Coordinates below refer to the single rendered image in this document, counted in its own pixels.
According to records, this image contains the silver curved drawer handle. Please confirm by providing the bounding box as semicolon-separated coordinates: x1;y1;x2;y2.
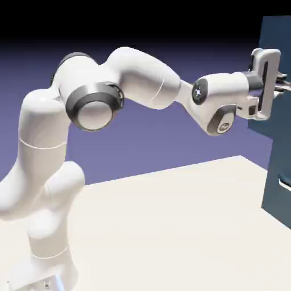
278;174;291;191
277;78;291;92

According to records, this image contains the blue drawer front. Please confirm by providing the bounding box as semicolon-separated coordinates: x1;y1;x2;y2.
247;15;291;139
261;134;291;230

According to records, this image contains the blue cabinet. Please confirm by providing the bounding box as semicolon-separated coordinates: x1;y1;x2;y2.
247;15;291;230

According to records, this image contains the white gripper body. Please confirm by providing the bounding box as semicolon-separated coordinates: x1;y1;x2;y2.
250;48;282;122

